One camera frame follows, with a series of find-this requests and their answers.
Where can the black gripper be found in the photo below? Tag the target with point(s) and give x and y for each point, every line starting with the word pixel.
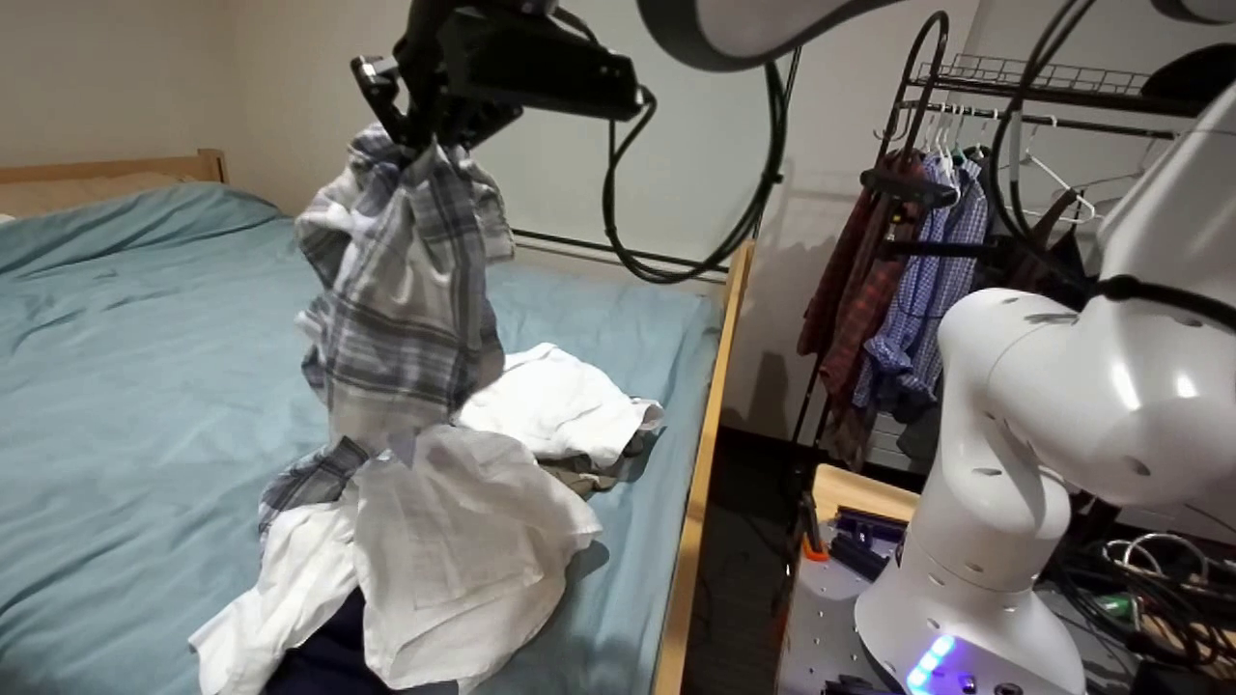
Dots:
pixel 477 50

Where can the blue-white plaid shirt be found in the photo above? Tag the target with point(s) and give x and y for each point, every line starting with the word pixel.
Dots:
pixel 398 308

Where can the white shirt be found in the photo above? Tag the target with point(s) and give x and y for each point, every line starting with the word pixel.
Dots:
pixel 450 554

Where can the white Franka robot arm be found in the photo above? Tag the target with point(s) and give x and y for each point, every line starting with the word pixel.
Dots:
pixel 1027 411

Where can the white shorts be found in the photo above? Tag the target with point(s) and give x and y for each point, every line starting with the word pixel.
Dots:
pixel 564 405

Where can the khaki garment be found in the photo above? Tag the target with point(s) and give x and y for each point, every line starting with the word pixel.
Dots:
pixel 597 474

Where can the light blue bedspread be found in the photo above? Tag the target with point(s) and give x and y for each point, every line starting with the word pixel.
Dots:
pixel 102 388

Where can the bed with teal sheet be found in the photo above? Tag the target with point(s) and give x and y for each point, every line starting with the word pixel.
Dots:
pixel 701 487

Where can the hanging clothes on rack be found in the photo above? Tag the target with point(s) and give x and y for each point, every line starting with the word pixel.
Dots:
pixel 853 308

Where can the blue hanging shirt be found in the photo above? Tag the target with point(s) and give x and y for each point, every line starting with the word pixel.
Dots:
pixel 920 321

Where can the dark navy garment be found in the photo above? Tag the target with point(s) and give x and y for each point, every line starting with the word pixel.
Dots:
pixel 331 661

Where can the wooden box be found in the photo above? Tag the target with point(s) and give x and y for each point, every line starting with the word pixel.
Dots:
pixel 853 487

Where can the black clothes rack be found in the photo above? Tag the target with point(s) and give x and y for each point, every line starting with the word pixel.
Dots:
pixel 1027 82

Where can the dark tool holder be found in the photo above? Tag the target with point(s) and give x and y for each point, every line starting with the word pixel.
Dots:
pixel 861 543

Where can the black bag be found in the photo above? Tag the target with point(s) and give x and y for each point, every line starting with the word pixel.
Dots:
pixel 1197 78

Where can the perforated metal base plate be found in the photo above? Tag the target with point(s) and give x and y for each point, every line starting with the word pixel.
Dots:
pixel 817 630

